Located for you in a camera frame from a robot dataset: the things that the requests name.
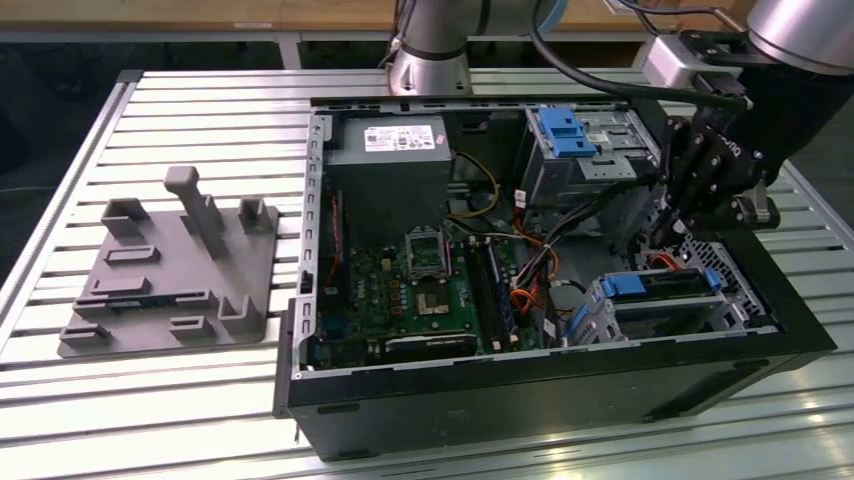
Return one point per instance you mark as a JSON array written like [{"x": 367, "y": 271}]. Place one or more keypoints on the hard disk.
[{"x": 621, "y": 286}]

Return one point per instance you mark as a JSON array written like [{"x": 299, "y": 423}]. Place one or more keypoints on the grey parts rack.
[{"x": 180, "y": 260}]

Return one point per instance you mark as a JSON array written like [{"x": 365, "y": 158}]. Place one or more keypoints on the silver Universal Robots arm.
[{"x": 434, "y": 65}]

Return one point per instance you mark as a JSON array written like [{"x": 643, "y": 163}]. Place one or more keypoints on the wooden desk with white frame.
[{"x": 200, "y": 12}]

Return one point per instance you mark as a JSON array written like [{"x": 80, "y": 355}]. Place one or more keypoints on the blue drive cage latch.
[{"x": 566, "y": 135}]

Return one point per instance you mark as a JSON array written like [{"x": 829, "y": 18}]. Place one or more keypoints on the metal drive cage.
[{"x": 601, "y": 172}]

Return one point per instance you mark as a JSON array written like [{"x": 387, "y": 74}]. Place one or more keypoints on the black power supply unit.
[{"x": 387, "y": 190}]

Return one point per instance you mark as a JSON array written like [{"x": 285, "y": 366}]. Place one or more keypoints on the metal disk bay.
[{"x": 668, "y": 320}]

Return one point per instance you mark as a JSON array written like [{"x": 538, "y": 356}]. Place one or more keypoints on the black open PC case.
[{"x": 534, "y": 410}]

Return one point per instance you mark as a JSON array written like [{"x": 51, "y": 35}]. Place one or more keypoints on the black RAM slot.
[{"x": 477, "y": 290}]

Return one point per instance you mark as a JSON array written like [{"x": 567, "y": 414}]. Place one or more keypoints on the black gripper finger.
[
  {"x": 690, "y": 175},
  {"x": 741, "y": 212}
]

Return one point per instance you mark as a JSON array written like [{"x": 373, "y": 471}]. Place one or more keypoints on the CPU socket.
[{"x": 433, "y": 303}]

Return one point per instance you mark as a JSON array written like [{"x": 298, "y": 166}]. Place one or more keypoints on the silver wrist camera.
[{"x": 674, "y": 62}]

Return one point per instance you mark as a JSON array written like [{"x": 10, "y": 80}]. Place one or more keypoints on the black graphics card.
[{"x": 430, "y": 345}]

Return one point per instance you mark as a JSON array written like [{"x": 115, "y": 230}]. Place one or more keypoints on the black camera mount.
[{"x": 724, "y": 87}]

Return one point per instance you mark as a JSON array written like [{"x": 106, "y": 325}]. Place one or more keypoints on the green motherboard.
[{"x": 381, "y": 300}]

